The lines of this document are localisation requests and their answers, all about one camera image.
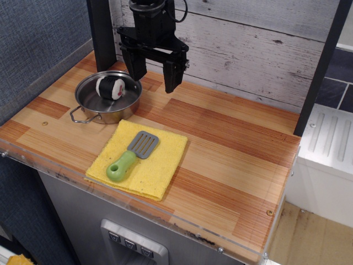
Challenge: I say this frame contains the yellow object at corner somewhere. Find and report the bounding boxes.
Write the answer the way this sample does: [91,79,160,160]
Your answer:
[6,255,34,265]

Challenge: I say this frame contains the black white plush sushi roll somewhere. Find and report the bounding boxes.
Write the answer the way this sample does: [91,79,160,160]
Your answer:
[95,76,125,100]

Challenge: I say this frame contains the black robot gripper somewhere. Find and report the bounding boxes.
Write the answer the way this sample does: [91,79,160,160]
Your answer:
[117,0,189,93]

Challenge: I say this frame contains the black right vertical post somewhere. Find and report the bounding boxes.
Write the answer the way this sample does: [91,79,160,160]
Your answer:
[293,0,352,136]

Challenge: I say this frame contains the silver control panel with buttons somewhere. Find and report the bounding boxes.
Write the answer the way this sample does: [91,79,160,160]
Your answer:
[100,219,169,264]

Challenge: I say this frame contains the yellow cloth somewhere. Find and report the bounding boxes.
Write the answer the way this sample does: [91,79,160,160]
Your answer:
[85,120,188,201]

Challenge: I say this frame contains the green handled grey spatula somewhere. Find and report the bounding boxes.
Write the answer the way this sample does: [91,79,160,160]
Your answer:
[106,131,159,182]

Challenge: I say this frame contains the stainless steel pot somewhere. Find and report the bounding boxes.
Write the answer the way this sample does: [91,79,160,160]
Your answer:
[70,71,142,124]

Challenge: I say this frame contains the white appliance with ridges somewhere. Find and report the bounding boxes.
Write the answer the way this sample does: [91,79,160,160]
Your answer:
[285,104,352,226]

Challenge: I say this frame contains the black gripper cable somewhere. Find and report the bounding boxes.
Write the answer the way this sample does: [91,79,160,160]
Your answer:
[165,0,189,23]

